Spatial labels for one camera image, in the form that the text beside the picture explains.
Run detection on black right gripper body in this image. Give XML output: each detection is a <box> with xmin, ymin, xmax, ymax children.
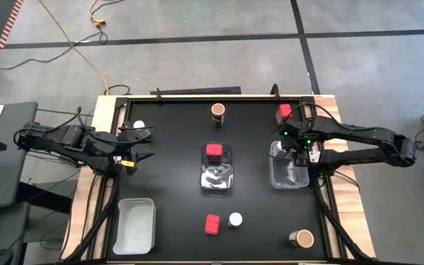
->
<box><xmin>291</xmin><ymin>141</ymin><xmax>322</xmax><ymax>169</ymax></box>

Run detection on yellow extension cord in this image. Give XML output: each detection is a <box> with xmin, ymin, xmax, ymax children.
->
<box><xmin>38</xmin><ymin>0</ymin><xmax>110</xmax><ymax>96</ymax></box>

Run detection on red spice tin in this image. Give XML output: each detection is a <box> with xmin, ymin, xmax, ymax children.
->
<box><xmin>275</xmin><ymin>103</ymin><xmax>294</xmax><ymax>126</ymax></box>
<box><xmin>204</xmin><ymin>213</ymin><xmax>221</xmax><ymax>236</ymax></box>
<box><xmin>205</xmin><ymin>143</ymin><xmax>224</xmax><ymax>163</ymax></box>

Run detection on black table frame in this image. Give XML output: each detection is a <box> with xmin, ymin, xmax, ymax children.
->
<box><xmin>107</xmin><ymin>94</ymin><xmax>336</xmax><ymax>264</ymax></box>

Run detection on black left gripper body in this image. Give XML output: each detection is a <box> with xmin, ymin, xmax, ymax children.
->
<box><xmin>115</xmin><ymin>124</ymin><xmax>142</xmax><ymax>174</ymax></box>

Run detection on smoky clear plastic bin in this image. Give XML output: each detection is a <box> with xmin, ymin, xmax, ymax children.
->
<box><xmin>199</xmin><ymin>141</ymin><xmax>234</xmax><ymax>191</ymax></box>

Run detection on brown-lid spice jar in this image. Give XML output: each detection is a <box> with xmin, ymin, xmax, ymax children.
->
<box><xmin>211</xmin><ymin>102</ymin><xmax>227</xmax><ymax>127</ymax></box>
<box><xmin>289</xmin><ymin>229</ymin><xmax>315</xmax><ymax>250</ymax></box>

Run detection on black diagonal frame strut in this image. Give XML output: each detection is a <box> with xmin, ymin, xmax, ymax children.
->
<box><xmin>313</xmin><ymin>176</ymin><xmax>375</xmax><ymax>261</ymax></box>
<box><xmin>64</xmin><ymin>176</ymin><xmax>121</xmax><ymax>261</ymax></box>

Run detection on black floor cable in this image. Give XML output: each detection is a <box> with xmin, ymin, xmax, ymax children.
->
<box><xmin>0</xmin><ymin>29</ymin><xmax>109</xmax><ymax>71</ymax></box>

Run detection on black cable loop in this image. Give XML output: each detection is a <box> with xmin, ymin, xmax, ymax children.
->
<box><xmin>103</xmin><ymin>84</ymin><xmax>132</xmax><ymax>96</ymax></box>

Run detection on black flat bar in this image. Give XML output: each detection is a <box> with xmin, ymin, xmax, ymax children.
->
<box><xmin>150</xmin><ymin>86</ymin><xmax>242</xmax><ymax>96</ymax></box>

